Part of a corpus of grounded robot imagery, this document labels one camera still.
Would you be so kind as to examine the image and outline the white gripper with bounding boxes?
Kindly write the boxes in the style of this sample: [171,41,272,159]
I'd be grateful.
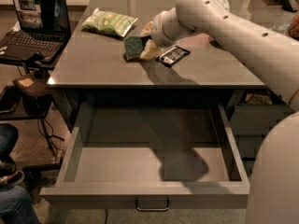
[140,11,170,61]

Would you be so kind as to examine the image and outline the green yellow sponge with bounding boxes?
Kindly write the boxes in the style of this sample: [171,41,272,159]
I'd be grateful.
[124,35,150,60]

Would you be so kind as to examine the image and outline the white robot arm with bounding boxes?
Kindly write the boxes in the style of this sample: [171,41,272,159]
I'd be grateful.
[149,0,299,224]

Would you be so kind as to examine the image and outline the open grey top drawer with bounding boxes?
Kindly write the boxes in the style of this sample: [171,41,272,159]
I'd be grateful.
[41,102,249,209]

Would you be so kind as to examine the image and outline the grey side drawer cabinet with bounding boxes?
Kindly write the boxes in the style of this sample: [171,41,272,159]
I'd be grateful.
[226,89,293,175]

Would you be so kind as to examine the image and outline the brown object counter edge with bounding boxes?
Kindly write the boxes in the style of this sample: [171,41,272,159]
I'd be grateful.
[288,13,299,40]

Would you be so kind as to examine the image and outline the black snack bar wrapper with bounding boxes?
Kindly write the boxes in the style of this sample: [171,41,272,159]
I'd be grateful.
[156,46,190,68]

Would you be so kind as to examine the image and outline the green chip bag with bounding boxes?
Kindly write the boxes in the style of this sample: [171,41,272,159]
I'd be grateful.
[82,8,137,37]

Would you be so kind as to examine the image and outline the black open laptop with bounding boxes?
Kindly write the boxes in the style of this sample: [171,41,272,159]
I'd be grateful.
[0,0,71,63]

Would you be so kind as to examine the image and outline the brown box with label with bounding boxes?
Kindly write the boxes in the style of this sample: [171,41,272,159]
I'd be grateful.
[13,74,50,98]

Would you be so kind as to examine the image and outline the black laptop stand table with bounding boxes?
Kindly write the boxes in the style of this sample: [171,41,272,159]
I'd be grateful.
[0,21,78,173]

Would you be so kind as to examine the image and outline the dark jeans knee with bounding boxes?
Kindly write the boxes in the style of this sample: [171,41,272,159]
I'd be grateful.
[0,123,19,170]

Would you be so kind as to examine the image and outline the grey sneaker shoe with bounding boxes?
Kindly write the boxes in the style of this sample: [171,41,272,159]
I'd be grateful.
[0,157,24,186]

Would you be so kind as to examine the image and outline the blue jeans leg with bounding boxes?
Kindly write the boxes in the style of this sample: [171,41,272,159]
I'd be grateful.
[0,186,41,224]

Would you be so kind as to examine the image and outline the black floor cables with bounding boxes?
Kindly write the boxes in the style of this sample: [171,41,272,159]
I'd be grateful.
[36,118,65,165]

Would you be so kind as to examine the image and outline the metal drawer handle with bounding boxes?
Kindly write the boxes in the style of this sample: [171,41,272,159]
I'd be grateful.
[135,199,170,212]

